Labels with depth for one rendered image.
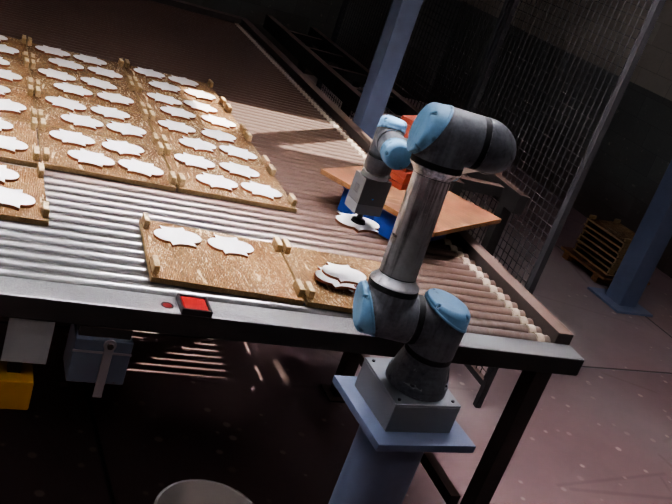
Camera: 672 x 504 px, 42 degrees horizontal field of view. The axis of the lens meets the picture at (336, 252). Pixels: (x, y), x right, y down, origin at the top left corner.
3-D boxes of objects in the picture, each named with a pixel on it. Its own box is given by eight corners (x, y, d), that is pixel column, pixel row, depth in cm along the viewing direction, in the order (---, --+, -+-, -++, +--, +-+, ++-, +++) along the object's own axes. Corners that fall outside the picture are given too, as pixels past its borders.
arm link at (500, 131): (544, 128, 185) (459, 148, 233) (497, 113, 183) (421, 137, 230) (531, 181, 185) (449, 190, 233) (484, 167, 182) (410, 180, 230)
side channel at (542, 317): (562, 360, 272) (574, 335, 269) (546, 359, 269) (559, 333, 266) (246, 34, 606) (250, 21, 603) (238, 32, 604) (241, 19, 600)
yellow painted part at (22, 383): (28, 411, 206) (47, 325, 197) (-13, 408, 202) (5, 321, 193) (26, 391, 212) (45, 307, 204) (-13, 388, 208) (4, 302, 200)
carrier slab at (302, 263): (439, 326, 249) (441, 321, 249) (306, 306, 233) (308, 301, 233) (397, 269, 279) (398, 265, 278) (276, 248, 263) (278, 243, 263)
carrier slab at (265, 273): (302, 305, 233) (304, 300, 233) (150, 282, 218) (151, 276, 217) (274, 247, 263) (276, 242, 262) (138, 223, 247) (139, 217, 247)
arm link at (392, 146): (430, 150, 220) (421, 137, 230) (389, 138, 217) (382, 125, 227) (420, 179, 223) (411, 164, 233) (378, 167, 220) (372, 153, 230)
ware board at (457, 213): (500, 223, 326) (501, 218, 326) (432, 237, 286) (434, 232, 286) (395, 167, 350) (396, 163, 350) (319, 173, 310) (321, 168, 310)
